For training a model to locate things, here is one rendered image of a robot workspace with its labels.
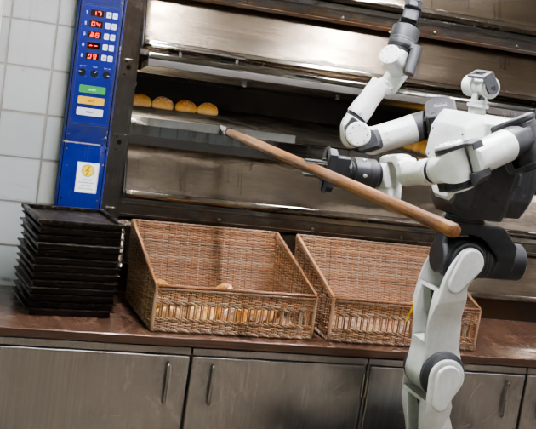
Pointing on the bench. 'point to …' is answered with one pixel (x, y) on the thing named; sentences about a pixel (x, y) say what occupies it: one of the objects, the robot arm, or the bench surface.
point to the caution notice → (87, 177)
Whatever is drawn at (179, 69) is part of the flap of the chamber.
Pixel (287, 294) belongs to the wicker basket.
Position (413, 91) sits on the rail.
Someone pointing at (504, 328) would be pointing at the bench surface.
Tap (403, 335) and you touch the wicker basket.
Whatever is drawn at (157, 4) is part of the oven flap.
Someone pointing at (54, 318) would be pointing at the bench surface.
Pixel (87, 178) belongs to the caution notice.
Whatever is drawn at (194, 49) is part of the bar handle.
